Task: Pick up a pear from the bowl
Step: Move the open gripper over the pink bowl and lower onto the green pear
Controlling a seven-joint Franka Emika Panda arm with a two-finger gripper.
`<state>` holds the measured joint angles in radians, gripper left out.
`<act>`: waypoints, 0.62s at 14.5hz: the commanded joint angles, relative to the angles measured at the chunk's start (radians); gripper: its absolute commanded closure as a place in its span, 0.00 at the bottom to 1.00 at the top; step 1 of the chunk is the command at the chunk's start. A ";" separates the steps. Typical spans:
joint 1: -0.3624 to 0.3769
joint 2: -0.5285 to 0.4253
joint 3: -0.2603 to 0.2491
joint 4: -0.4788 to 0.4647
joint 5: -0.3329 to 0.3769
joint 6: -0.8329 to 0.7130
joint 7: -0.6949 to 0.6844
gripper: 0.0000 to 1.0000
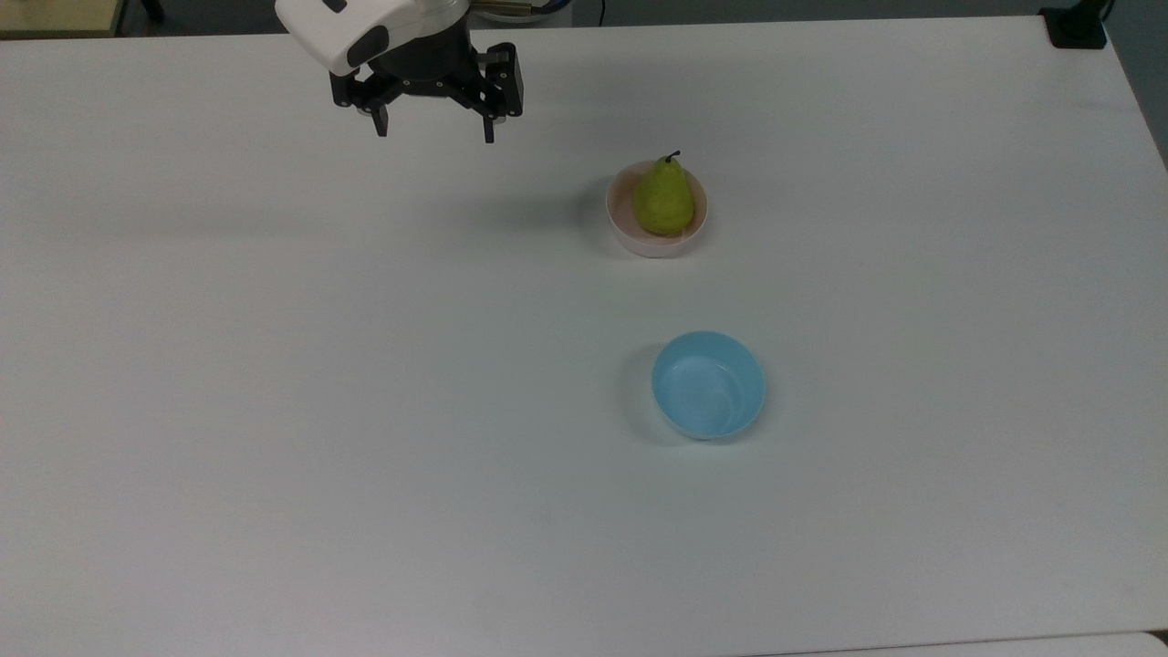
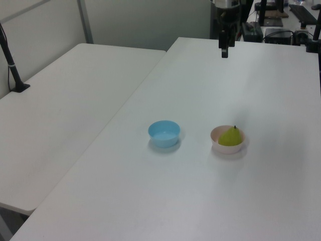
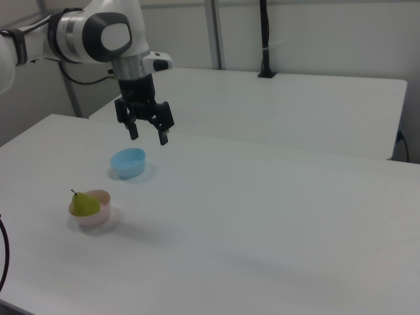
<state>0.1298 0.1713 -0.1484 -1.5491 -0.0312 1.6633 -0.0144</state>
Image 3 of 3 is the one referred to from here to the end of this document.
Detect slim grey wall frame post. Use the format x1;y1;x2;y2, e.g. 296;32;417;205
59;61;83;118

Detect black cable on robot arm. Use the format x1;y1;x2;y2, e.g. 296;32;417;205
58;60;116;85

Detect wide grey wall frame post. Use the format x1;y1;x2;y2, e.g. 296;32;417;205
203;0;228;71

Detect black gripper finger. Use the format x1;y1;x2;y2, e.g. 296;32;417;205
114;96;140;141
146;100;175;146

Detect blue plastic bowl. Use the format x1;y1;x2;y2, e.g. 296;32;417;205
109;148;147;180

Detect green pear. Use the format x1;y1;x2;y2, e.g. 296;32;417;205
68;189;101;218

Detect pink plastic bowl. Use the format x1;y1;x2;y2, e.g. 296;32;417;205
68;189;112;227

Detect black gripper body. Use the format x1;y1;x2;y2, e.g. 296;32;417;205
117;73;156;121

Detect black cable with blue plug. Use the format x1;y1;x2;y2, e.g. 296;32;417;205
396;130;410;162

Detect black pole with clamp base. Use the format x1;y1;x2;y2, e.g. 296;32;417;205
257;0;278;79

